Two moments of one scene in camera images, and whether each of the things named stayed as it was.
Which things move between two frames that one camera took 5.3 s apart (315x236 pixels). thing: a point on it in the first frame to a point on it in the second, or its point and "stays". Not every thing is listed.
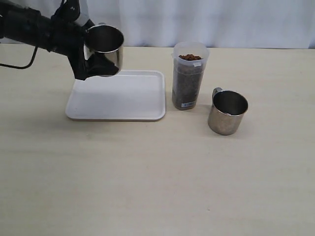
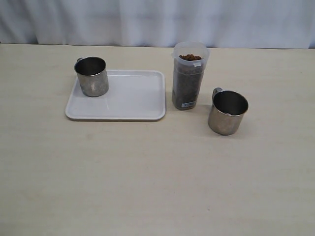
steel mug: x=227 y=110 stays
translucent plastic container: x=189 y=59 stays
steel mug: x=104 y=39 to x=92 y=76
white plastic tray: x=127 y=96 stays
